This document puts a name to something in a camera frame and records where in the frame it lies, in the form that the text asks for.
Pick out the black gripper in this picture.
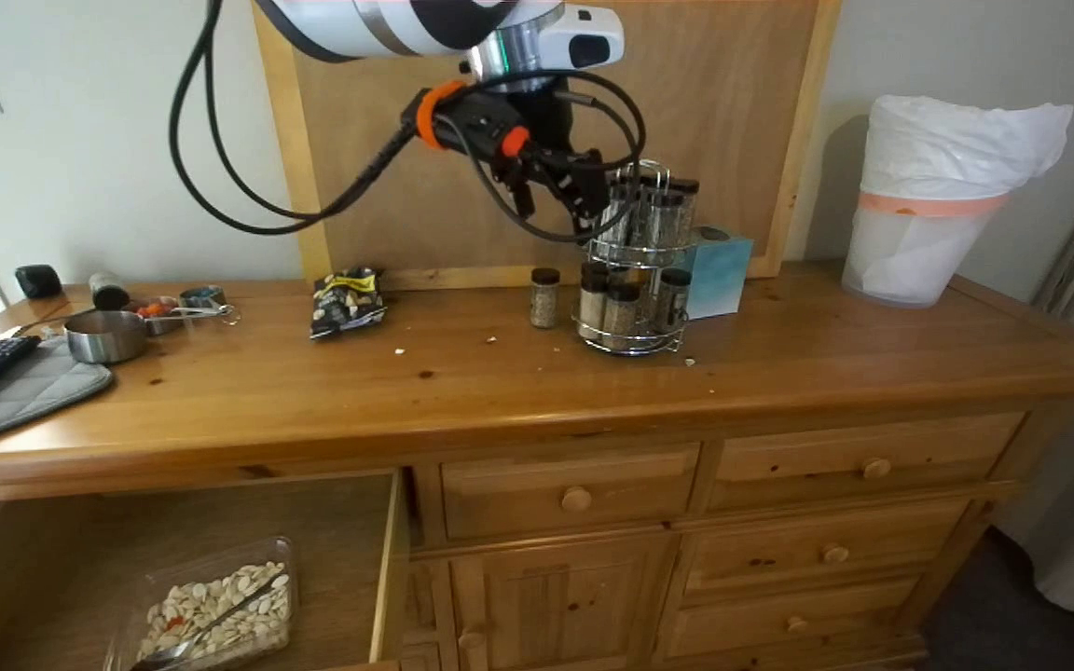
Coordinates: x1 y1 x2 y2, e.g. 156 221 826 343
475 89 628 246

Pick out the white bottle black cap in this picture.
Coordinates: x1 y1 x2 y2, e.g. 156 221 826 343
86 271 133 312

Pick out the grey quilted pot holder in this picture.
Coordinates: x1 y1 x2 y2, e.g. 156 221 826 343
0 333 118 457

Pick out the labelled spice jar black cap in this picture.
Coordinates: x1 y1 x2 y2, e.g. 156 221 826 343
622 171 664 250

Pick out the framed plywood board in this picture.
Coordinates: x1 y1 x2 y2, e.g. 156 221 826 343
249 0 847 293

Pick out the wooden pine dresser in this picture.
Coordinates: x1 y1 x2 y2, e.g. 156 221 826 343
0 256 1074 671

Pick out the black popcorn snack bag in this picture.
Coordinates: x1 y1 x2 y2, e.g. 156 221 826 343
307 265 392 345

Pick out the wooden drawer front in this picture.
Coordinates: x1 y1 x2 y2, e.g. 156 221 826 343
680 494 977 596
696 405 1031 513
418 439 704 553
660 569 940 662

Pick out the white trash bin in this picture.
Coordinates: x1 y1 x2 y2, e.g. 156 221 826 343
838 190 1015 311

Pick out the white bin liner bag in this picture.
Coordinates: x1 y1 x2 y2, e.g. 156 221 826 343
859 89 1074 211

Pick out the measuring cup with blue candy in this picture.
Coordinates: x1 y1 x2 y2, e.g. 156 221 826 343
178 288 234 320

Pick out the wooden cabinet door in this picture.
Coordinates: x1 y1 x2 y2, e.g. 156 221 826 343
418 529 680 671

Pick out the measuring cup with red candy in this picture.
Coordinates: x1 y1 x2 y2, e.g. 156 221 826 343
133 293 189 334

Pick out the large empty metal measuring cup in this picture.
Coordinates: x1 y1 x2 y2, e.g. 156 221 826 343
63 306 155 369

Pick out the bag of nuts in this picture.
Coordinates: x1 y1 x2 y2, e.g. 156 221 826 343
130 563 291 671

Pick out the small black box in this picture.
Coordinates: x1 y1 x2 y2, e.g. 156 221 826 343
12 262 66 302

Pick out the open wooden drawer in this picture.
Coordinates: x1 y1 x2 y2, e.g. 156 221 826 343
0 467 414 671

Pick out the metal wire spice rack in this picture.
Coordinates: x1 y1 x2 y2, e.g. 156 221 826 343
572 156 703 363

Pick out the orange cable connector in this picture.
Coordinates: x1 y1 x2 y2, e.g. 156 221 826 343
412 76 537 163

